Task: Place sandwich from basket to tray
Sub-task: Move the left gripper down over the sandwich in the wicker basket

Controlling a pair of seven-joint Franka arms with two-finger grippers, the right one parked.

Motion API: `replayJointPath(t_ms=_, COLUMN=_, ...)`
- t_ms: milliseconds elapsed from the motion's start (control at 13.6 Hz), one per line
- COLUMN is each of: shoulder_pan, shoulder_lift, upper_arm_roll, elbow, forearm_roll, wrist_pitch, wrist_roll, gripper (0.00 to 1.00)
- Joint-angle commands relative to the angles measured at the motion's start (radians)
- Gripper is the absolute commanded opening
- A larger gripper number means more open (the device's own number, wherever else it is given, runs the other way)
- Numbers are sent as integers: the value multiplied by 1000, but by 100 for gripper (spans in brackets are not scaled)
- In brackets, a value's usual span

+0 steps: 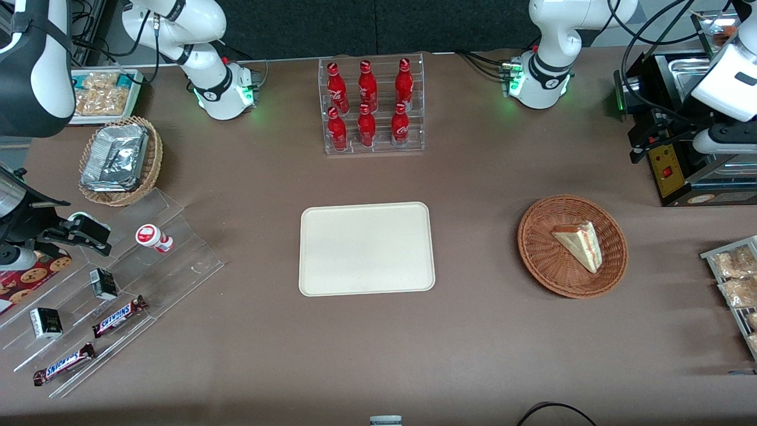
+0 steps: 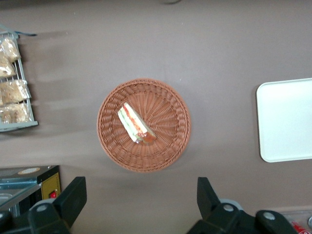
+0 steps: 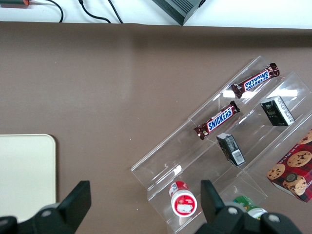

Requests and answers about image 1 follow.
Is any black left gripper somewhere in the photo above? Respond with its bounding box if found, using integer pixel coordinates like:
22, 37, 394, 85
628, 108, 713, 164

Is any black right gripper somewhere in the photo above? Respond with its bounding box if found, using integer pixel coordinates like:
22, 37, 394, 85
0, 198, 113, 257

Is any triangular sandwich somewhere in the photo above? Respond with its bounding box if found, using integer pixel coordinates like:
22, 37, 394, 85
551, 221, 603, 274

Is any light tan wicker basket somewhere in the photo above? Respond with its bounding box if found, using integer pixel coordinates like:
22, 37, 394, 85
78, 116, 164, 207

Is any grey metal snack tray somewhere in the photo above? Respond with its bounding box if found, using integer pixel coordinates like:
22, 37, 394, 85
700, 235, 757, 362

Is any white tray of crackers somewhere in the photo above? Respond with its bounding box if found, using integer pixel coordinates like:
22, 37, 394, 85
70, 69, 144, 126

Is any brown wicker basket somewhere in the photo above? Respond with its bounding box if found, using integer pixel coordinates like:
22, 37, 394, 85
517, 195, 629, 299

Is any cream plastic tray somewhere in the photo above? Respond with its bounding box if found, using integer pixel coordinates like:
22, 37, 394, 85
299, 202, 436, 297

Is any black countertop oven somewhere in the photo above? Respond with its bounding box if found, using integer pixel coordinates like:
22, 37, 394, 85
613, 50, 757, 207

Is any small black carton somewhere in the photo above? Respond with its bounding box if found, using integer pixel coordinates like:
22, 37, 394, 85
89, 268, 119, 301
30, 307, 63, 340

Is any red cookie box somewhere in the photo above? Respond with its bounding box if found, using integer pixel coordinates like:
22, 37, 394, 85
0, 251, 73, 315

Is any small red white bottle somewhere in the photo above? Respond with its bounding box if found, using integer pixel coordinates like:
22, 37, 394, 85
135, 224, 174, 254

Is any silver foil pack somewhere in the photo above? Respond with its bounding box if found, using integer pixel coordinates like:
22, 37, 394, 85
80, 123, 150, 193

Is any snickers chocolate bar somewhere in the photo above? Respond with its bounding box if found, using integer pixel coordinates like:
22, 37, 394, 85
92, 295, 148, 338
33, 343, 96, 386

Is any clear acrylic stepped display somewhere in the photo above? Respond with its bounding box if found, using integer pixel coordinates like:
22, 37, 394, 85
0, 188, 225, 399

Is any clear bagged pastry snack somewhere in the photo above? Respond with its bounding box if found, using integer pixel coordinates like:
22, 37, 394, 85
711, 245, 757, 279
718, 277, 757, 308

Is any red cola bottle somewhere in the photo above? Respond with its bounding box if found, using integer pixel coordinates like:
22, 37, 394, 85
327, 106, 348, 152
358, 60, 379, 112
327, 62, 349, 113
357, 104, 377, 148
391, 102, 410, 148
395, 57, 415, 111

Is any clear acrylic bottle rack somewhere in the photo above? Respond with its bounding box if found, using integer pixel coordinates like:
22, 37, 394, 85
318, 53, 425, 156

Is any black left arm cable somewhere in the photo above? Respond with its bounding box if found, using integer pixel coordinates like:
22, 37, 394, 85
608, 0, 710, 122

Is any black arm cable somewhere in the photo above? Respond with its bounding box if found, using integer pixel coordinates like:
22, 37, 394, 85
608, 0, 710, 122
71, 0, 196, 83

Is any black left base cable bundle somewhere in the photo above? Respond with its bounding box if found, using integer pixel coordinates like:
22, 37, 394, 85
454, 50, 510, 81

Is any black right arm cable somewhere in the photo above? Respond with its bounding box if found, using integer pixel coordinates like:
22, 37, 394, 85
71, 0, 196, 83

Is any black looped cable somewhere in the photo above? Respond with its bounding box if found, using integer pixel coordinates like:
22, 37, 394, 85
516, 402, 598, 426

